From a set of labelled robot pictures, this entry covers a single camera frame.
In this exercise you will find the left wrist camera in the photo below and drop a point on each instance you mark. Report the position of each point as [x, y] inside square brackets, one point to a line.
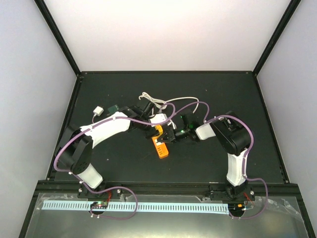
[157, 119]

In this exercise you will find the light blue cable duct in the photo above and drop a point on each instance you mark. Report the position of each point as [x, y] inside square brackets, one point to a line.
[158, 207]

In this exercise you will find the white usb charger plug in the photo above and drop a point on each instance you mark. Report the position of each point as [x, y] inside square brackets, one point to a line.
[98, 111]

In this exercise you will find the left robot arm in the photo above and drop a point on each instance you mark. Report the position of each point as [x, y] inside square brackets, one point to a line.
[74, 151]

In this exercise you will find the green cube socket adapter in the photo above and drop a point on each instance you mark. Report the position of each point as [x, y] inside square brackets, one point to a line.
[114, 108]

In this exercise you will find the yellow cube socket adapter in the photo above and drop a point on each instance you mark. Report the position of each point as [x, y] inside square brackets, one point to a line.
[159, 130]

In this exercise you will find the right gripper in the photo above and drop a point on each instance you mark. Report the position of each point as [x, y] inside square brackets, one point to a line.
[170, 133]

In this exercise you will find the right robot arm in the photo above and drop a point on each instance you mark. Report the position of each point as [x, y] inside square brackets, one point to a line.
[230, 132]

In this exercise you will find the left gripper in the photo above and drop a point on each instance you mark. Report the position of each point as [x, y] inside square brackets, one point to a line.
[149, 134]

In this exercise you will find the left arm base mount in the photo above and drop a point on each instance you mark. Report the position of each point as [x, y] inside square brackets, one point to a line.
[94, 193]

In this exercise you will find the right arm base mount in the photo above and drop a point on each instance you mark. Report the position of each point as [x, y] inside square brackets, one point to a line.
[228, 192]

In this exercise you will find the black aluminium frame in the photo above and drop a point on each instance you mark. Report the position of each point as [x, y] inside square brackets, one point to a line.
[188, 80]

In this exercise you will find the orange power strip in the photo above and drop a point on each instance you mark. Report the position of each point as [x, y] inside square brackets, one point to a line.
[161, 148]

